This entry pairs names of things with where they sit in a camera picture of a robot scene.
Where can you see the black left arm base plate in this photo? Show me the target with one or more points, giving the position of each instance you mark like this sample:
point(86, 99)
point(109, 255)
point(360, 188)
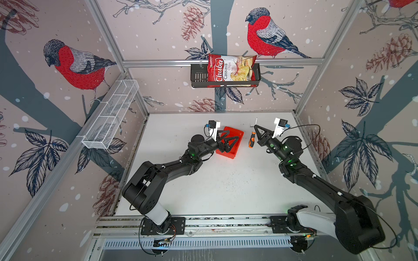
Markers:
point(172, 226)

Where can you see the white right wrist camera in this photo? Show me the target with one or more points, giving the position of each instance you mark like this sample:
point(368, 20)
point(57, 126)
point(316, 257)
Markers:
point(281, 126)

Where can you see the red cassava chips bag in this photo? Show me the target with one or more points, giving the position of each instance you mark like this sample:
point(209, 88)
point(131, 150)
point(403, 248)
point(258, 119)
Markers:
point(240, 66)

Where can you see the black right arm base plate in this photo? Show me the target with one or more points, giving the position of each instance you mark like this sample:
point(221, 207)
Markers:
point(301, 238)

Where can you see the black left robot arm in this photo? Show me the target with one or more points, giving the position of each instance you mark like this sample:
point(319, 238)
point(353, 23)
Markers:
point(144, 188)

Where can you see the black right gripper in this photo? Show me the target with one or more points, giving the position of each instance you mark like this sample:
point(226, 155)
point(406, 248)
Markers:
point(266, 139)

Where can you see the orange black screwdriver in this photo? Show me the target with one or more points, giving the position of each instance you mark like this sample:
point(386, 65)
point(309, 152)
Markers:
point(253, 134)

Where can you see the white wire wall basket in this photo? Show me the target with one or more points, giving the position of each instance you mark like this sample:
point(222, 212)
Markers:
point(107, 123)

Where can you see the red plastic bin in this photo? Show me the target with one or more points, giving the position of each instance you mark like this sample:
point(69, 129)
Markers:
point(233, 132)

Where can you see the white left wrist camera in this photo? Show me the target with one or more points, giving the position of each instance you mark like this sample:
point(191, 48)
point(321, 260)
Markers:
point(213, 128)

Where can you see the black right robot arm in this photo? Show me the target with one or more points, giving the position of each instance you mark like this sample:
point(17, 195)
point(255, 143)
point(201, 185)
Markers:
point(353, 220)

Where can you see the aluminium front rail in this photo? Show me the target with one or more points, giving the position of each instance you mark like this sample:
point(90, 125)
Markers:
point(200, 232)

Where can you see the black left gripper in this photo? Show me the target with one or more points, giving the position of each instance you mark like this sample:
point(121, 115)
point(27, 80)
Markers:
point(223, 147)

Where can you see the black wall basket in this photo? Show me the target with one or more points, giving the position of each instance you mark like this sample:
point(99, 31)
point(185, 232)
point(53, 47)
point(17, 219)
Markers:
point(201, 78)

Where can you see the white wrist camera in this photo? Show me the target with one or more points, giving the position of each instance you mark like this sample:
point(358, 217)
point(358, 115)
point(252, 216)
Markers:
point(281, 126)
point(213, 128)

